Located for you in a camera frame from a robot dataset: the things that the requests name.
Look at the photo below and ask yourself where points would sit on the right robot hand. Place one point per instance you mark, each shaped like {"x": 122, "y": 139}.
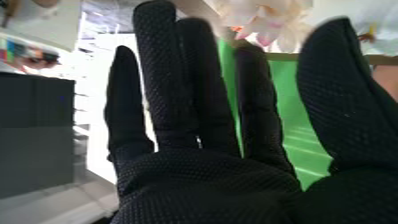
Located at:
{"x": 202, "y": 186}

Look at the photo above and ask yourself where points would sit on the person's forearm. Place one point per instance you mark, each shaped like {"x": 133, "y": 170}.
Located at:
{"x": 387, "y": 83}

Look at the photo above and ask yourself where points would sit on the white flower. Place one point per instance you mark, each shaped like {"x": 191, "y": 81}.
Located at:
{"x": 260, "y": 16}

